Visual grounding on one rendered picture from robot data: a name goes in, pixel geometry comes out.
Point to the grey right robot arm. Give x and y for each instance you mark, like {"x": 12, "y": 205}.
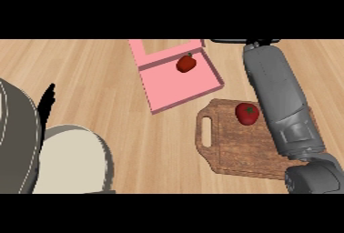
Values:
{"x": 278, "y": 97}

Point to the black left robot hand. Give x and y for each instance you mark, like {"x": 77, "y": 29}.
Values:
{"x": 46, "y": 100}

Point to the dark red bell pepper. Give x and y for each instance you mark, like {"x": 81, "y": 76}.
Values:
{"x": 186, "y": 63}

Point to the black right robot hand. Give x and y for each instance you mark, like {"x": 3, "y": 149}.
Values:
{"x": 228, "y": 40}

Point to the pink cardboard box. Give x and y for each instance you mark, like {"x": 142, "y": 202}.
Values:
{"x": 179, "y": 86}

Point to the bright red bell pepper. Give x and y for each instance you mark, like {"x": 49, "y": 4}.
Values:
{"x": 247, "y": 114}

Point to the brown wooden cutting board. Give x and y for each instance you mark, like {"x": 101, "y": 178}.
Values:
{"x": 237, "y": 148}

